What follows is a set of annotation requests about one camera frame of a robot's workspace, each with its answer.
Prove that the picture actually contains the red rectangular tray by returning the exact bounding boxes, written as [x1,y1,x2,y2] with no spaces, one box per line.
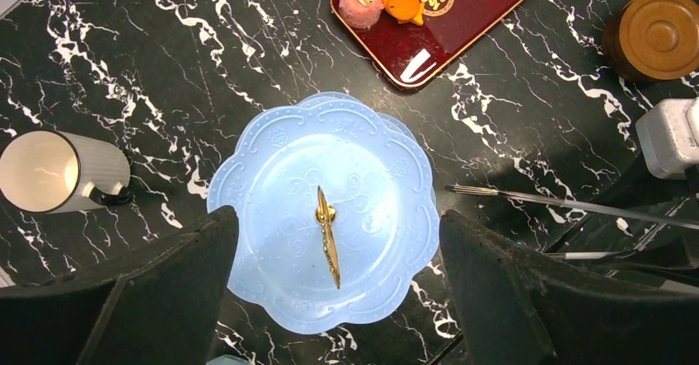
[345,0,523,89]

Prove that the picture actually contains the silver metal tongs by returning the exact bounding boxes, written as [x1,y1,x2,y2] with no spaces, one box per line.
[444,185,698,270]

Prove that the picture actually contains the pink sugared cake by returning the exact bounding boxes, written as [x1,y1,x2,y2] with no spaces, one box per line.
[338,0,384,30]

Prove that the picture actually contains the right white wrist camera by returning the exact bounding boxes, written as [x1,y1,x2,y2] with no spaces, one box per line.
[636,98,698,180]

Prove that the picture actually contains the round brown wooden box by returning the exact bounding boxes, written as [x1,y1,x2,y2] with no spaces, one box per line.
[602,0,698,82]

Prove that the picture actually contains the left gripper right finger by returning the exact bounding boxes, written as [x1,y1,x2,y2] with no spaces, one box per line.
[439,210,698,364]

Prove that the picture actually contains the orange cookie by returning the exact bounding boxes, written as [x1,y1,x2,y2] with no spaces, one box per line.
[382,0,425,26]

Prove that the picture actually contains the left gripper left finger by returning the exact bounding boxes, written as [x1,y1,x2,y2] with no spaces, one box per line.
[1,206,238,364]

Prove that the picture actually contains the beige ribbed mug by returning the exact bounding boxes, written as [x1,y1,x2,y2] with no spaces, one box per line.
[1,130,134,213]

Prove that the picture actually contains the blue three-tier cake stand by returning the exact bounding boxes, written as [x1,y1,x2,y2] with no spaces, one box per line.
[207,91,439,335]

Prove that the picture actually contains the light blue cup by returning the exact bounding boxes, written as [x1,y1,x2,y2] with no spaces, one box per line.
[206,354,251,365]

